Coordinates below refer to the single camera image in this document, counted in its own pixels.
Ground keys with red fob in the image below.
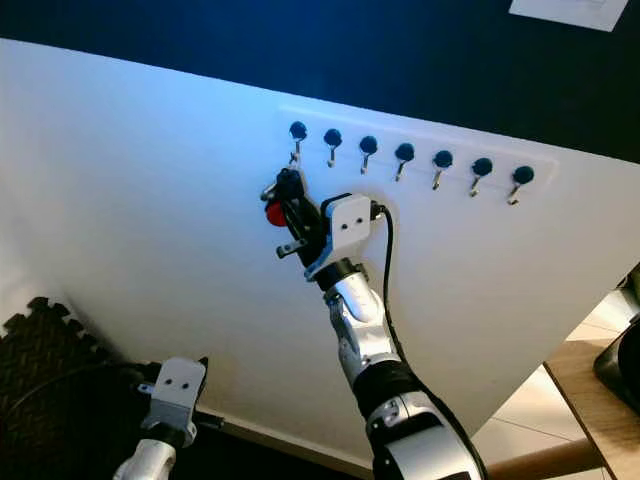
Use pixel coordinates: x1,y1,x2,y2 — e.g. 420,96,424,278
260,165,306,228

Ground wooden table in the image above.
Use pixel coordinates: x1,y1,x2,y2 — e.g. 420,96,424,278
485,335,640,480

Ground wooden table leg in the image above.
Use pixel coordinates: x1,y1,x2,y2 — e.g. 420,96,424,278
488,438,593,480

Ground blue knob metal hook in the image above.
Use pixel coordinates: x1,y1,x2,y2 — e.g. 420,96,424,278
506,165,535,207
322,127,344,168
358,135,380,176
430,149,454,191
393,142,416,183
287,120,309,161
467,157,494,198

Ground black foam mat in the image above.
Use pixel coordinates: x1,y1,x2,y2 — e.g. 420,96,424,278
0,297,161,480

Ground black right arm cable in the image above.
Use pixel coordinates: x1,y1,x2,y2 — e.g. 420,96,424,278
370,200,491,480

